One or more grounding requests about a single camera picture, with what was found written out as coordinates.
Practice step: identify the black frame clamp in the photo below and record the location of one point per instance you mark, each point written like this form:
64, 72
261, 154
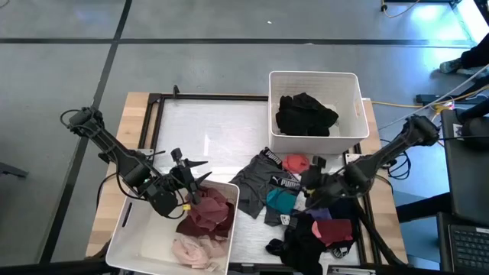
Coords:
176, 91

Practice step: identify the black Puma waistband garment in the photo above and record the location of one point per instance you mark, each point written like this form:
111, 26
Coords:
286, 182

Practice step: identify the black power strip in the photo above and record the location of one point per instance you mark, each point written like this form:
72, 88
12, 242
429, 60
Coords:
431, 99

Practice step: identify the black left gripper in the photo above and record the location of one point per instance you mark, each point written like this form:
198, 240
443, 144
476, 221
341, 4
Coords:
183, 179

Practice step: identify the person's shoe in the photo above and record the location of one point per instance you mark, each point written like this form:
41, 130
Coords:
450, 66

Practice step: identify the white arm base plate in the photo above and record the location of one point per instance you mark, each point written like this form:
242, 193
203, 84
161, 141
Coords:
351, 157

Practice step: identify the maroon garment pink edge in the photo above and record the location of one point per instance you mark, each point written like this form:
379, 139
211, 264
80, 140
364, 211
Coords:
334, 232

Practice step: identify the purple garment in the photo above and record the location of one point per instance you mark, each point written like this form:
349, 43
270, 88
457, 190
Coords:
321, 214

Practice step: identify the white perforated plastic bin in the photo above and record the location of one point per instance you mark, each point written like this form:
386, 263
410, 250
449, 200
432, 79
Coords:
305, 82
145, 248

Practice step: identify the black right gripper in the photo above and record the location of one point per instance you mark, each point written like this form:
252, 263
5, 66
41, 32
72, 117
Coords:
324, 185

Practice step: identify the black laptop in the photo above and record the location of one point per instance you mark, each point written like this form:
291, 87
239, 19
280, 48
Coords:
470, 248

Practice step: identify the white garment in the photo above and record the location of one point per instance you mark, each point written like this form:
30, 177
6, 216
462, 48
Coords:
300, 200

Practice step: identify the teal garment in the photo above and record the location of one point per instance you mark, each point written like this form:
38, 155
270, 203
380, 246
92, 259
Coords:
280, 200

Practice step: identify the coral garment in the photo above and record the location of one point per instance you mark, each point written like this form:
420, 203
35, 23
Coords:
296, 164

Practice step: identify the large black garment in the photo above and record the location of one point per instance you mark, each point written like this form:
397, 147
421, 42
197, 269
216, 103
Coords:
302, 248

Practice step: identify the black diagonal support strut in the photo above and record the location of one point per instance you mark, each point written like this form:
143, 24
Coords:
376, 235

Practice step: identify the dark grey Puma boxer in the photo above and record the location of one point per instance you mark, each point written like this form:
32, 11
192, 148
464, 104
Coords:
254, 183

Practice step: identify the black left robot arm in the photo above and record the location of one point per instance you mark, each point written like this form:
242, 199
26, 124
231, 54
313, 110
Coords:
114, 156

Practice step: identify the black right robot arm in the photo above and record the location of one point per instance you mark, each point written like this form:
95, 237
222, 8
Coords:
382, 158

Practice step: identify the dark maroon garment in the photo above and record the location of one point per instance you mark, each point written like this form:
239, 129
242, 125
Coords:
191, 230

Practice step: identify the person's leg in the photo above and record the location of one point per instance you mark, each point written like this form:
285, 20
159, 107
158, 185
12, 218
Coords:
477, 55

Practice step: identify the dark grey floor object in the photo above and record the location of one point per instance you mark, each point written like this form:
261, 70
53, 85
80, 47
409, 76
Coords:
13, 170

